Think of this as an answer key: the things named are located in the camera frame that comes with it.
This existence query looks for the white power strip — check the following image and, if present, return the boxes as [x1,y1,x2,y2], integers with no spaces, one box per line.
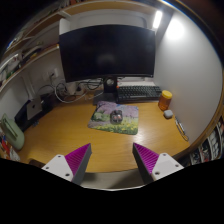
[64,81,86,98]

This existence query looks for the orange jar with yellow lid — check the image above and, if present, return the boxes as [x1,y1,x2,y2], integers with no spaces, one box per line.
[157,89,174,112]

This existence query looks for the black desk stand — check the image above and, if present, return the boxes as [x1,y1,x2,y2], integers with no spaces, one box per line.
[13,93,56,132]

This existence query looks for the silver mini computer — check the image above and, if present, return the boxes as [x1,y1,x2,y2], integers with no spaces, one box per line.
[25,97,44,121]

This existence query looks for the dark pen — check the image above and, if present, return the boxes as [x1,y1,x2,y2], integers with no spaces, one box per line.
[174,115,190,142]

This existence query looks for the bright light bar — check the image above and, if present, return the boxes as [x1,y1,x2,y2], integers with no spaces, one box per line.
[152,9,164,30]

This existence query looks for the white wall outlet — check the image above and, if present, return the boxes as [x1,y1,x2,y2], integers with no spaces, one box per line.
[42,68,59,81]

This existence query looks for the small white earbud case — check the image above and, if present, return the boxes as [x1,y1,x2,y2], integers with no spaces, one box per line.
[163,109,174,120]

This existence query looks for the white cable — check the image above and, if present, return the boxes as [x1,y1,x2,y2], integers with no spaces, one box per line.
[53,82,98,104]

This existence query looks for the floral landscape mouse pad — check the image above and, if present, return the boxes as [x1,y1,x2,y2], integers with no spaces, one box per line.
[87,100,140,136]

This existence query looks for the pale green bag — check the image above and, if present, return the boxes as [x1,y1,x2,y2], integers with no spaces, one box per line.
[0,113,26,151]

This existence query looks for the black keyboard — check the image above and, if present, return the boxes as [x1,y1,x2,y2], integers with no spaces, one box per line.
[115,85,163,104]

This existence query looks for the red and white packages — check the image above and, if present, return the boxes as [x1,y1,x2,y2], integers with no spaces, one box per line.
[0,133,21,163]

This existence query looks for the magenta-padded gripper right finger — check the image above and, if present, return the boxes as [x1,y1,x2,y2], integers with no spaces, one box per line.
[132,143,185,185]

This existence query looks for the black cable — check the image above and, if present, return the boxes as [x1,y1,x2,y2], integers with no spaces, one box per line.
[79,77,105,91]

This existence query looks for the transparent computer mouse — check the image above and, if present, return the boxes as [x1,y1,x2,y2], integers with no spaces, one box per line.
[109,109,124,126]

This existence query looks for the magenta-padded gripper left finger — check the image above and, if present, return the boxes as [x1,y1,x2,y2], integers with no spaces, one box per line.
[41,143,93,186]

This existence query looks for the wooden wall shelf unit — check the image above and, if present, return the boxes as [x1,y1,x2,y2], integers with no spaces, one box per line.
[0,1,84,91]

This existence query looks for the row of books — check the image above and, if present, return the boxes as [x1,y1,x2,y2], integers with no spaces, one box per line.
[188,114,224,164]

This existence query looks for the black computer monitor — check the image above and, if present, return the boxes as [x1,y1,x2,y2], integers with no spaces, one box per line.
[58,23,157,106]

